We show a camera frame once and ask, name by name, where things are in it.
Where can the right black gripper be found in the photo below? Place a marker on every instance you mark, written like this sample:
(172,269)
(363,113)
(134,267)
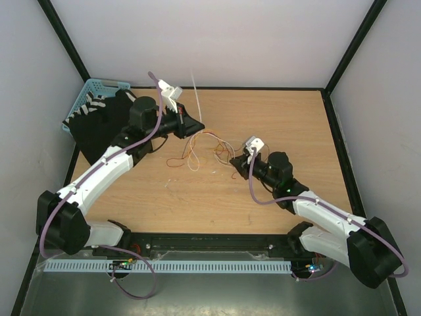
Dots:
(241,163)

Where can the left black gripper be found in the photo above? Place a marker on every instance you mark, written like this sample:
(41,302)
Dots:
(186,125)

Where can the white zip tie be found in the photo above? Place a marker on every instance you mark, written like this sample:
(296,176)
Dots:
(196,95)

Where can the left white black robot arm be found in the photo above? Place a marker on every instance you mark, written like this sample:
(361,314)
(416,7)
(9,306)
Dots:
(61,216)

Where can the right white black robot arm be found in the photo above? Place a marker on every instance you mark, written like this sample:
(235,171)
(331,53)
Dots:
(366,246)

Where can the black white striped cloth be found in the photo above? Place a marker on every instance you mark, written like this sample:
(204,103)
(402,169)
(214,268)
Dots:
(116,107)

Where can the blue plastic basket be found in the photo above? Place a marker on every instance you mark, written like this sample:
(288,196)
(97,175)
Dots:
(106,88)

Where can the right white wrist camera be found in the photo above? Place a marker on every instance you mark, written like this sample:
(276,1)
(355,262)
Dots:
(252,146)

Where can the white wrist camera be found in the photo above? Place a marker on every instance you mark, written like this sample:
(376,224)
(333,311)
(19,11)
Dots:
(170,95)
(252,146)

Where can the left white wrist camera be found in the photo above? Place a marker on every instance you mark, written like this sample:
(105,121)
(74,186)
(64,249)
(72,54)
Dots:
(170,95)

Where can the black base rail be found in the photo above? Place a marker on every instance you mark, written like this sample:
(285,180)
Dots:
(273,245)

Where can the light blue slotted cable duct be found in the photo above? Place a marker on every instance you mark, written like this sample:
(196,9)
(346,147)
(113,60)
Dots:
(165,266)

